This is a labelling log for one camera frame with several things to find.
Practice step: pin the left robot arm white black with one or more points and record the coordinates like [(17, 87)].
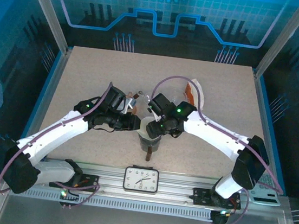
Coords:
[(53, 135)]

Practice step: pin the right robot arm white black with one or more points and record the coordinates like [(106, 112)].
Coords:
[(217, 136)]

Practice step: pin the white analog clock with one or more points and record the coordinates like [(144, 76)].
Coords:
[(141, 180)]

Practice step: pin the blue table side strip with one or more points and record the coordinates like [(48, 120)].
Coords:
[(58, 63), (262, 86)]

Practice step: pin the black controller box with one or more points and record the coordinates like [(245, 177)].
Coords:
[(65, 205), (218, 220)]

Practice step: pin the white calculator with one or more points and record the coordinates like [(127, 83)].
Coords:
[(267, 198)]

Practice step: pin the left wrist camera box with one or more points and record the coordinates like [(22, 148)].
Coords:
[(114, 99)]

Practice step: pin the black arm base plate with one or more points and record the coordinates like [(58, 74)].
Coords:
[(89, 181), (202, 196)]

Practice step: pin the aluminium mounting rail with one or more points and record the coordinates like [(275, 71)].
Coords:
[(178, 186)]

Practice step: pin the aluminium frame post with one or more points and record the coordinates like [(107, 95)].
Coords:
[(284, 38), (47, 12)]

